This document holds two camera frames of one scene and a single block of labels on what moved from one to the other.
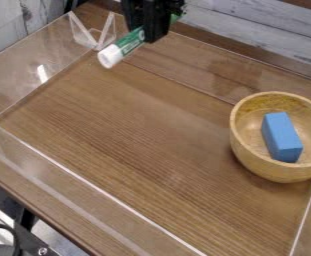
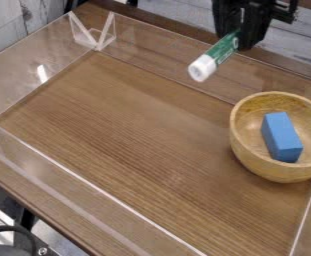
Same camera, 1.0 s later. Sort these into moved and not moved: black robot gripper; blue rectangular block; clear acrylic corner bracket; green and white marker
Moved: black robot gripper; green and white marker
Not moved: blue rectangular block; clear acrylic corner bracket
